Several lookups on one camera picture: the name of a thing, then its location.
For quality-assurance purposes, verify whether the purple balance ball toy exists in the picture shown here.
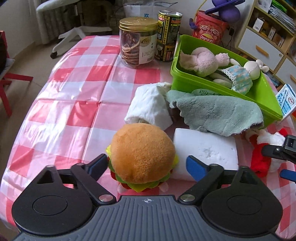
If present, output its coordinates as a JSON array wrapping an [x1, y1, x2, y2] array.
[[205, 0, 245, 24]]

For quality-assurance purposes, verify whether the gold lid cookie jar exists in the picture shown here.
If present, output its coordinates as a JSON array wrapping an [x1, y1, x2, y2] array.
[[119, 16, 158, 68]]

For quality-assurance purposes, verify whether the grey office chair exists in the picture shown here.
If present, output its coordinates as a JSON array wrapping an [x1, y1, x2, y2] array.
[[33, 0, 112, 59]]

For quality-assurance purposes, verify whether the cream bunny doll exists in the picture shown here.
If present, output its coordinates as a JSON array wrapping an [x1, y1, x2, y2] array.
[[209, 59, 269, 95]]

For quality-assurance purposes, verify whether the blue white milk carton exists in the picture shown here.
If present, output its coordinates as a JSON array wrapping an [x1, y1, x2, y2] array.
[[275, 84, 296, 121]]

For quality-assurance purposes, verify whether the black yellow tin can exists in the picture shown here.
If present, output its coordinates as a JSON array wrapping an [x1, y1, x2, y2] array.
[[155, 10, 183, 62]]

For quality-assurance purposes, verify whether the santa plush toy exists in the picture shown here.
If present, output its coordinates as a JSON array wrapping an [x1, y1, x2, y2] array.
[[245, 127, 290, 179]]

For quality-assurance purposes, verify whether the red chips bucket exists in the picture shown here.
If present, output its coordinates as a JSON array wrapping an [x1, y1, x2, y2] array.
[[189, 11, 229, 45]]

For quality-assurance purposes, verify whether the white foam block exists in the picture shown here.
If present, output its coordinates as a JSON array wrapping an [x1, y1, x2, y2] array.
[[171, 128, 239, 181]]

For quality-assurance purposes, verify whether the white paper bag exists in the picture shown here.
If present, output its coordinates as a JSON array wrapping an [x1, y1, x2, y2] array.
[[123, 1, 178, 19]]

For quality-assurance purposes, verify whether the red stool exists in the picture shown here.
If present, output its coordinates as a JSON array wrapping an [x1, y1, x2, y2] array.
[[1, 31, 33, 117]]

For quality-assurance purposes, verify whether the plush hamburger toy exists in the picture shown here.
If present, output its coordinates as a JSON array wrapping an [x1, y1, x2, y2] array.
[[106, 123, 179, 193]]

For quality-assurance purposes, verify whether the white cloth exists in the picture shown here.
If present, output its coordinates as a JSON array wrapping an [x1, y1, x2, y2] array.
[[125, 82, 173, 131]]

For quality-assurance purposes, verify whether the green plastic bin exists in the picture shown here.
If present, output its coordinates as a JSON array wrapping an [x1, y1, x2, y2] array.
[[171, 35, 282, 126]]

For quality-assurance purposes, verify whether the wooden drawer cabinet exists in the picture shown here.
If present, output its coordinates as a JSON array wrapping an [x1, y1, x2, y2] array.
[[234, 1, 295, 87]]

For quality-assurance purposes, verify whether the green microfiber cloth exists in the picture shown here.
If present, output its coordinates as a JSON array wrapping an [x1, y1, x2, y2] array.
[[166, 90, 264, 137]]

